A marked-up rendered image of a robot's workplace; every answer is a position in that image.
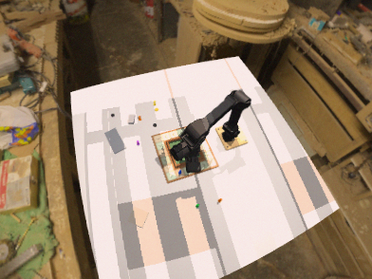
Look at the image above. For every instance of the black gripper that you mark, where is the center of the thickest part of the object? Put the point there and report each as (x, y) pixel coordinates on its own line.
(192, 162)

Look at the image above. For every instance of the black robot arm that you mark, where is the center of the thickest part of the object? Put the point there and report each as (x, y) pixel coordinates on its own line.
(198, 130)

